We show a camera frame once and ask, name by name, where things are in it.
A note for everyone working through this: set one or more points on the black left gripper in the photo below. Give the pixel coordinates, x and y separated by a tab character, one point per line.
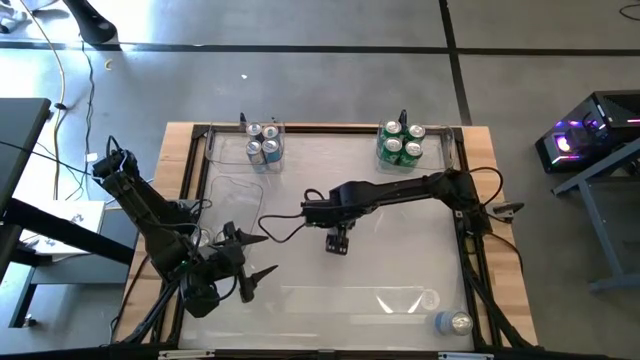
225	262

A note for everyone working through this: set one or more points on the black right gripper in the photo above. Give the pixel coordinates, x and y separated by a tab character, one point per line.
337	242

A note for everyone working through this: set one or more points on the green soda can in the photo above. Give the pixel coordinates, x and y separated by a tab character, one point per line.
413	150
415	131
393	146
393	127

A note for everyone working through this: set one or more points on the blue silver energy drink can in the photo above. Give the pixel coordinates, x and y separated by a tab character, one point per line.
254	131
270	131
270	149
254	150

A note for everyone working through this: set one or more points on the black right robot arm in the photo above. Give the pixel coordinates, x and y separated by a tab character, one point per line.
400	187

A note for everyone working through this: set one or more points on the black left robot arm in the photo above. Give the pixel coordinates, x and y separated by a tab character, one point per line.
145	205

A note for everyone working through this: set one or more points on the white label strip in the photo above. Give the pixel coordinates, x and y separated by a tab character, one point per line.
187	354
465	356

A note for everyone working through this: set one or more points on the white box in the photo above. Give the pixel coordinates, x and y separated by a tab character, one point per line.
75	212

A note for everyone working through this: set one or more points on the white paper scrap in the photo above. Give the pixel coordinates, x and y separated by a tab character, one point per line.
91	157

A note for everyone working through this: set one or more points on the black desk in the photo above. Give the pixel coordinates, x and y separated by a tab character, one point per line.
20	140

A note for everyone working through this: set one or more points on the blue grey metal table stand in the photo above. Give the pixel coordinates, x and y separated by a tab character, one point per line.
602	235

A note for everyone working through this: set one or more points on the black curved stand foot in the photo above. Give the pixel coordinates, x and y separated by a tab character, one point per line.
92	22

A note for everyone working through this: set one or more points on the black computer case RGB lights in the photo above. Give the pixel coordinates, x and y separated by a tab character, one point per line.
600	125

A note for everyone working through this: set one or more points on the black metal table frame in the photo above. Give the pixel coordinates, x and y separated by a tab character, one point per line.
340	128

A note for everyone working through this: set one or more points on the black post mount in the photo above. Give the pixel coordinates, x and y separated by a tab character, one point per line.
242	119
402	116

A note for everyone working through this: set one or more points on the black grey mount bracket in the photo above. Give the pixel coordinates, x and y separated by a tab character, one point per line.
507	210

